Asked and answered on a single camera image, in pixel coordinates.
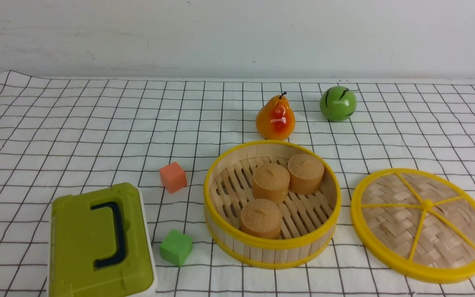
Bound yellow woven bamboo steamer lid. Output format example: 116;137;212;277
350;168;475;284

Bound yellow bamboo steamer basket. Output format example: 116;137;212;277
204;140;341;269

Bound tan bun back left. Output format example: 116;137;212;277
252;163;290;205

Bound tan bun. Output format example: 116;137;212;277
240;199;282;240
287;153;325;195
252;163;290;205

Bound orange red toy pear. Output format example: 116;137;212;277
256;92;296;141

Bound orange foam cube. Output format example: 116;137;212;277
160;162;187;193

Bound tan bun back right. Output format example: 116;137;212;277
287;153;325;195

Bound tan bun front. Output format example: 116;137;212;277
240;199;282;240

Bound green toy apple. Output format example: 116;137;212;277
319;86;357;122

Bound green foam cube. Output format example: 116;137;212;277
160;229;193;267

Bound olive green lidded box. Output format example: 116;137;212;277
47;182;158;297

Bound white black grid tablecloth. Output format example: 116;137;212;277
0;71;475;297

